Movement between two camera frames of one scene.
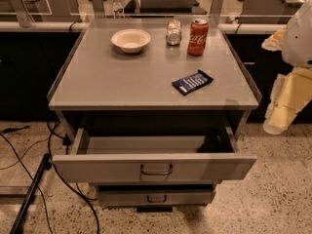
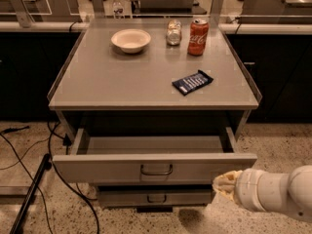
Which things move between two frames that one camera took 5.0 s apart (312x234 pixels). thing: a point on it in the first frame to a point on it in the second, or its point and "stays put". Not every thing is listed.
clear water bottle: x=118 y=6 stays put
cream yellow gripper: x=298 y=38 to x=248 y=189
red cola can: x=198 y=37 stays put
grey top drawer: x=152 y=159 stays put
